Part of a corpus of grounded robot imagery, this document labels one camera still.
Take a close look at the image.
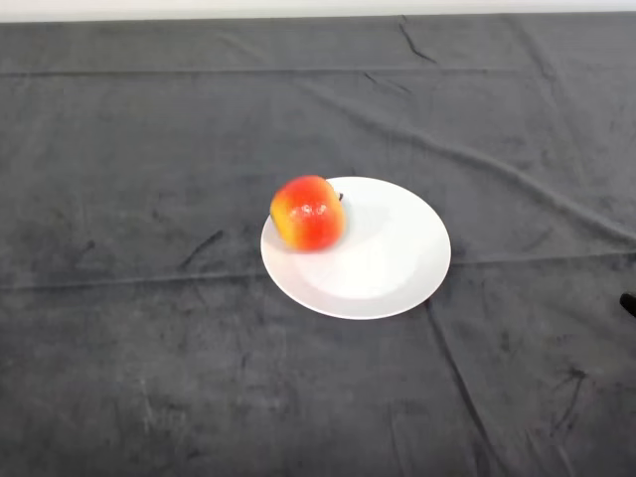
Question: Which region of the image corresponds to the red and yellow apple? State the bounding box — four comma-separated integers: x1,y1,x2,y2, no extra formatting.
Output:
269,174,348,253

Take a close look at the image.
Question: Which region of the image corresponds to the round white plate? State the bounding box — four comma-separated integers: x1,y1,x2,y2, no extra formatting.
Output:
259,176,452,321

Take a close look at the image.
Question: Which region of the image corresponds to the black table cloth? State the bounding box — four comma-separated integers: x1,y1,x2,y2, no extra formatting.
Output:
0,13,636,477

